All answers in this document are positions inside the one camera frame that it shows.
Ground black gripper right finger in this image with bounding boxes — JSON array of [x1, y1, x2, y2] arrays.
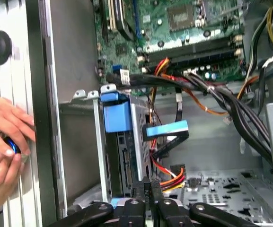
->
[[150, 179, 255, 227]]

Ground black graphics card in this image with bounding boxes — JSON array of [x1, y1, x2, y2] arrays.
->
[[116, 0, 136, 41]]

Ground silver metal disk bay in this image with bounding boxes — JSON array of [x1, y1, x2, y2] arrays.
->
[[72, 84, 152, 204]]

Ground black cable bundle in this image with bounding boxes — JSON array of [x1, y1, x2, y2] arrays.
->
[[106, 70, 273, 171]]

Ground red orange yellow power wire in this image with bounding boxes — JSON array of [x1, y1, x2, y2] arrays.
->
[[142, 57, 187, 207]]

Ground black RAM slot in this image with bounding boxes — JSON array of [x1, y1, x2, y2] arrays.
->
[[148, 35, 238, 60], [169, 48, 245, 69]]

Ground person's right hand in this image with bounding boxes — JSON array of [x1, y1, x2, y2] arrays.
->
[[0, 152, 25, 213]]

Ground black wire with blue plug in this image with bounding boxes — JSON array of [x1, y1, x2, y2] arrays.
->
[[145, 86, 190, 158]]

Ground orange flat wire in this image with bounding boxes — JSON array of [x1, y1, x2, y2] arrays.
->
[[161, 73, 260, 116]]

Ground round black tool blue ring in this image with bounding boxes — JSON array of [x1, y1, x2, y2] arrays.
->
[[0, 136, 29, 164]]

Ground green motherboard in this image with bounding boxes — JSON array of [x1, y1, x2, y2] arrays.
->
[[94, 0, 248, 89]]

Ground tan chipset heat sink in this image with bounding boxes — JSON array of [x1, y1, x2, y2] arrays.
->
[[166, 4, 196, 32]]

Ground yellow and black wires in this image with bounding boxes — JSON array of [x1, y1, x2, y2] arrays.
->
[[245, 6, 273, 74]]

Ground hard disk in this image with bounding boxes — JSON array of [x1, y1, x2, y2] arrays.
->
[[100, 92, 133, 201]]

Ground person's left hand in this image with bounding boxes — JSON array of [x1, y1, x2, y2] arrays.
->
[[0, 89, 36, 157]]

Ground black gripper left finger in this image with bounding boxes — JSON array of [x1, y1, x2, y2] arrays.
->
[[47, 181, 147, 227]]

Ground black PC case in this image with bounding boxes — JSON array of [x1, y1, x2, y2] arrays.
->
[[25, 0, 273, 227]]

